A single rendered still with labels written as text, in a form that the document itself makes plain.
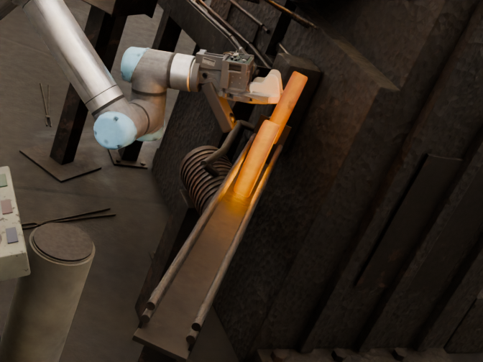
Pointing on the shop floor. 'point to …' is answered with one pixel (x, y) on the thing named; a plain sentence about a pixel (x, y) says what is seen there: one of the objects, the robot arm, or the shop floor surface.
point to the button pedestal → (11, 255)
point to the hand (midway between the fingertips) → (287, 99)
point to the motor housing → (183, 215)
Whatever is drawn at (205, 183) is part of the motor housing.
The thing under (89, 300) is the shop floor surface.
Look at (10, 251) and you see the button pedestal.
